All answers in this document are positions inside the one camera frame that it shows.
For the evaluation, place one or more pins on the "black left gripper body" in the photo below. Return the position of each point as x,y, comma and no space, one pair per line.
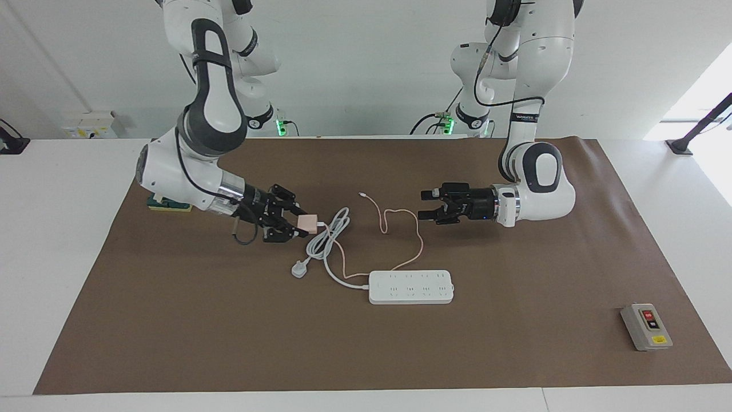
480,204

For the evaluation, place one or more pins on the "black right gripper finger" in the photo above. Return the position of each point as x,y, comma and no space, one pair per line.
283,233
286,201

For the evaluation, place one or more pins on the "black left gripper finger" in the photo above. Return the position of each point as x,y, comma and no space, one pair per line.
440,216
452,191

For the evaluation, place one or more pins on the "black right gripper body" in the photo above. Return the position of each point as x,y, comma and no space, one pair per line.
257,206

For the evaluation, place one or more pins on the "pink charger block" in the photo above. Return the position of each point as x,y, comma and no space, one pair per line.
307,223

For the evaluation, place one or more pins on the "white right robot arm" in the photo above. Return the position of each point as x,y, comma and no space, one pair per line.
211,103

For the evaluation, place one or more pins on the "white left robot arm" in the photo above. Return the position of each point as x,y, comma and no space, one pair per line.
543,57

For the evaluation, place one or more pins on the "white power strip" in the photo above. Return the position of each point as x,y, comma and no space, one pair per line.
412,287

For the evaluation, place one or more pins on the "brown table mat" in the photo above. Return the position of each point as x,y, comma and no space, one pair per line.
366,343

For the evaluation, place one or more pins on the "black desk clamp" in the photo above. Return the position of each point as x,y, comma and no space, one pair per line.
14,146

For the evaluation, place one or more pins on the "white wall socket box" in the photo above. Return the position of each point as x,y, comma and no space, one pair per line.
91,126

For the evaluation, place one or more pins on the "grey on-off switch box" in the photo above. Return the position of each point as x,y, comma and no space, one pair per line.
646,326

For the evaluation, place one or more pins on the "black desk mount bracket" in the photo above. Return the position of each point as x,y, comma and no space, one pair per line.
680,146

